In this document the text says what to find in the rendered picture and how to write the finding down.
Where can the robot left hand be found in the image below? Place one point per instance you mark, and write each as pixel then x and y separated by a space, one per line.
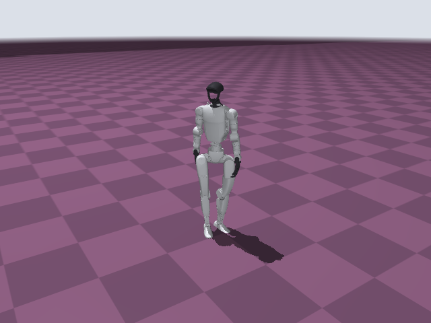
pixel 237 162

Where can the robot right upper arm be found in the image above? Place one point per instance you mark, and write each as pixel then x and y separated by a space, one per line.
pixel 199 121

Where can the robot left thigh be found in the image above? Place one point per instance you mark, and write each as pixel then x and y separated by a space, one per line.
pixel 227 181

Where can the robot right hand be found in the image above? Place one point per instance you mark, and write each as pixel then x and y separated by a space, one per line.
pixel 196 154

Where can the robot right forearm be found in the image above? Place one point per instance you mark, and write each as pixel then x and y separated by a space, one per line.
pixel 196 142

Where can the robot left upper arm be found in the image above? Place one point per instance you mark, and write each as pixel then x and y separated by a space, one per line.
pixel 232 115

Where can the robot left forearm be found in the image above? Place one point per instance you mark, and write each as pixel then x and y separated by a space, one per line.
pixel 236 148

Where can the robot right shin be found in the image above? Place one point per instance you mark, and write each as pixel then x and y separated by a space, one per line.
pixel 205 208

